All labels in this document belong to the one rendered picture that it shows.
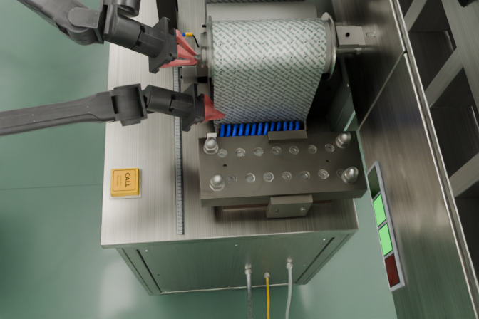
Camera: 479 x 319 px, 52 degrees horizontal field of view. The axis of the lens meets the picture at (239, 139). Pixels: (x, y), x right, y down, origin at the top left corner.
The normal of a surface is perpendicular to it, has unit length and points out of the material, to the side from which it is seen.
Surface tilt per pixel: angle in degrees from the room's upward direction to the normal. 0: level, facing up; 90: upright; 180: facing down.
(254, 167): 0
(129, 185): 0
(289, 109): 90
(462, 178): 90
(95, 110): 34
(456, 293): 90
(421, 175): 90
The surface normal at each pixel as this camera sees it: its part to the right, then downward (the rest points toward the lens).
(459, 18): -1.00, 0.04
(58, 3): 0.15, -0.22
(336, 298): 0.05, -0.44
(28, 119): 0.50, -0.05
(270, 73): 0.07, 0.90
